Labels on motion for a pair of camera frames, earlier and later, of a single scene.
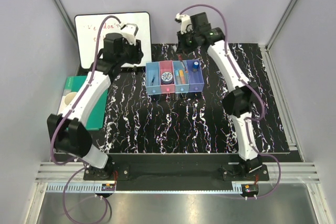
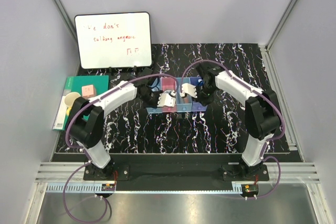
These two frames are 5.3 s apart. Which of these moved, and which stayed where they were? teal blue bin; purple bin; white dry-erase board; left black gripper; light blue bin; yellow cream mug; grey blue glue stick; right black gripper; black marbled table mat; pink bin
Moved: pink bin; right black gripper; grey blue glue stick; left black gripper; purple bin; light blue bin; teal blue bin
Stayed: white dry-erase board; yellow cream mug; black marbled table mat
